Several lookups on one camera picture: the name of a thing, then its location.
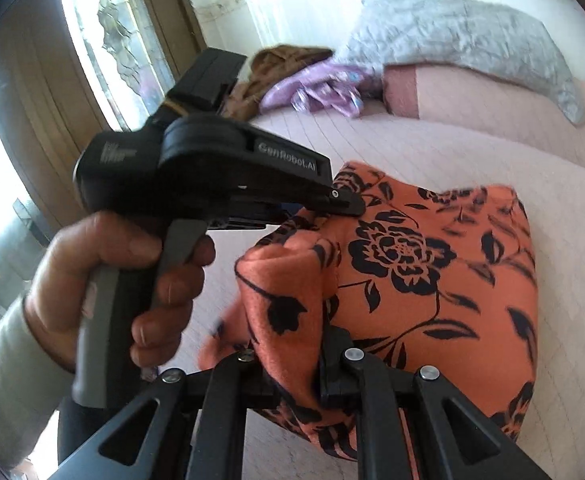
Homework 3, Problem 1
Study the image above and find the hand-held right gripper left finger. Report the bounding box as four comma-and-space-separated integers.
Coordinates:
47, 347, 283, 480

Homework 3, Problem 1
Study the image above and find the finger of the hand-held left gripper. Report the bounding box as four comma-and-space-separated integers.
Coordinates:
206, 183, 368, 229

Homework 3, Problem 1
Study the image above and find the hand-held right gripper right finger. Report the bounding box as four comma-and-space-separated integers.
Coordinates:
317, 326, 553, 480

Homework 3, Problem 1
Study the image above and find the orange black floral garment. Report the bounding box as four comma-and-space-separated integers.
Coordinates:
197, 160, 541, 462

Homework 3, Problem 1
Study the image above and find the person's left forearm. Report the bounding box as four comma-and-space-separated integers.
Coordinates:
0, 294, 82, 467

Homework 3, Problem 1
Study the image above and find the person's left hand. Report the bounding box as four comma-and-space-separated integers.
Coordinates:
25, 210, 217, 369

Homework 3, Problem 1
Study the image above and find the light quilted bed cover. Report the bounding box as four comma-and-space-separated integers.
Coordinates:
157, 67, 585, 480

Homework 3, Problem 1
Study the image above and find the purple cloth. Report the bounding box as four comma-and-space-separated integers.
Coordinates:
259, 61, 374, 121

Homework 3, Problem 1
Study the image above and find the brown cloth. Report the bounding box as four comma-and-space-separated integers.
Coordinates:
221, 44, 334, 122

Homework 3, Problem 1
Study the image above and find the patterned glass pane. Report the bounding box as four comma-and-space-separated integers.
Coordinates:
56, 0, 174, 132

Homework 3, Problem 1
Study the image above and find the pink pillow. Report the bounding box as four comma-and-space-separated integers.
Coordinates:
382, 64, 585, 182

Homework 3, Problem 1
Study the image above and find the grey quilted blanket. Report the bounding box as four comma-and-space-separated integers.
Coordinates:
331, 0, 585, 127

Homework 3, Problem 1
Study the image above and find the wooden window frame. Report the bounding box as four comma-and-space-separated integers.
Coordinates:
0, 0, 209, 333

